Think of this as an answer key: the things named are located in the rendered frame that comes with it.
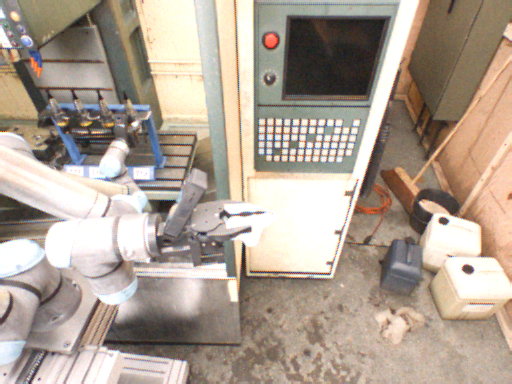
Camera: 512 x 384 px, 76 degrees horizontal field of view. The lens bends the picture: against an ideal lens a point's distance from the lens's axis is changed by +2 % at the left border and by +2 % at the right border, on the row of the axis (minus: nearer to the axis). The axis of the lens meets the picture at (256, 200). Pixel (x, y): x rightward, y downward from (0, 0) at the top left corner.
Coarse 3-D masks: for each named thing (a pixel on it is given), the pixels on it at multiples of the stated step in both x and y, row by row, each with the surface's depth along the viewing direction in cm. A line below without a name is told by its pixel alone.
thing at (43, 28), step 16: (0, 0) 107; (16, 0) 108; (32, 0) 114; (48, 0) 123; (64, 0) 132; (80, 0) 144; (96, 0) 157; (32, 16) 114; (48, 16) 123; (64, 16) 133; (80, 16) 145; (16, 32) 115; (32, 32) 115; (48, 32) 123; (0, 48) 119; (16, 48) 119
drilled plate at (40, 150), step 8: (16, 128) 181; (24, 128) 181; (32, 128) 181; (48, 128) 181; (56, 128) 181; (24, 136) 175; (32, 136) 175; (40, 136) 177; (48, 136) 175; (32, 144) 170; (40, 144) 171; (48, 144) 170; (32, 152) 168; (40, 152) 168; (48, 152) 170
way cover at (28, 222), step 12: (0, 216) 170; (12, 216) 169; (24, 216) 168; (36, 216) 166; (48, 216) 165; (0, 228) 166; (12, 228) 165; (24, 228) 163; (36, 228) 162; (48, 228) 161; (0, 240) 160; (12, 240) 160; (36, 240) 158
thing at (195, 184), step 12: (192, 180) 47; (204, 180) 49; (180, 192) 53; (192, 192) 48; (204, 192) 49; (180, 204) 49; (192, 204) 49; (168, 216) 54; (180, 216) 50; (168, 228) 51; (180, 228) 52
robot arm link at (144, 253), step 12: (132, 216) 52; (144, 216) 52; (120, 228) 51; (132, 228) 51; (144, 228) 51; (120, 240) 50; (132, 240) 50; (144, 240) 51; (120, 252) 51; (132, 252) 51; (144, 252) 51
